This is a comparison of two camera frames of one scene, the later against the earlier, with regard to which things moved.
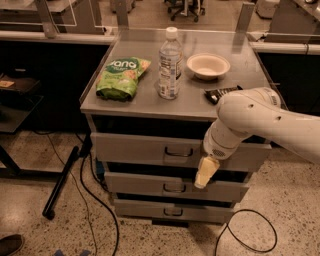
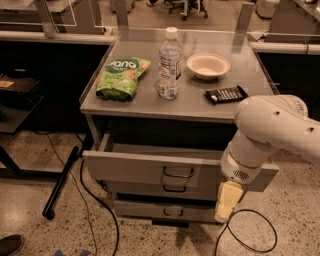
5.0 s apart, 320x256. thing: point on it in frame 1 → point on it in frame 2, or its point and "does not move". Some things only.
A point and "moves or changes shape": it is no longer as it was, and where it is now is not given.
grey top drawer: (172, 151) moves or changes shape
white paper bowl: (208, 66) does not move
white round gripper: (216, 145) → (237, 171)
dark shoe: (10, 244) does not move
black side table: (20, 97) does not move
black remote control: (212, 95) does not move
